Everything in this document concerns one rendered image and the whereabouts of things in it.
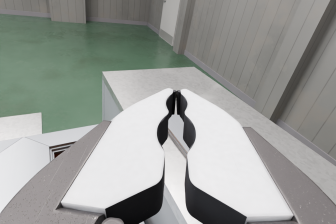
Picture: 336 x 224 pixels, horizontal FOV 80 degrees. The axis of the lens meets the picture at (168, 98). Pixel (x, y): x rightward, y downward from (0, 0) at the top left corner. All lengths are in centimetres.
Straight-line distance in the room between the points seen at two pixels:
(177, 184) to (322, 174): 50
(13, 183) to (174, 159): 55
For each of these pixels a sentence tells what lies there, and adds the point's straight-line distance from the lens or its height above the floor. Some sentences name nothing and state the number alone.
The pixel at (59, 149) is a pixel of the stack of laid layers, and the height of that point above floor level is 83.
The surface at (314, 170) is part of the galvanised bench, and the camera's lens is 87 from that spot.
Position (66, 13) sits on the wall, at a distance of 698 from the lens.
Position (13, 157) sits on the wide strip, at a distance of 98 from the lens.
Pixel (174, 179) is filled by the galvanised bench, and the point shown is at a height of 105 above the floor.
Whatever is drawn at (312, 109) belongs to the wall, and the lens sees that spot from 296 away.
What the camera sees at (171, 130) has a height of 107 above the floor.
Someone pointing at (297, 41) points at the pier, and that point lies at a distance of 283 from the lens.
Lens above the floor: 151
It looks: 30 degrees down
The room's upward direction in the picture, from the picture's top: 11 degrees clockwise
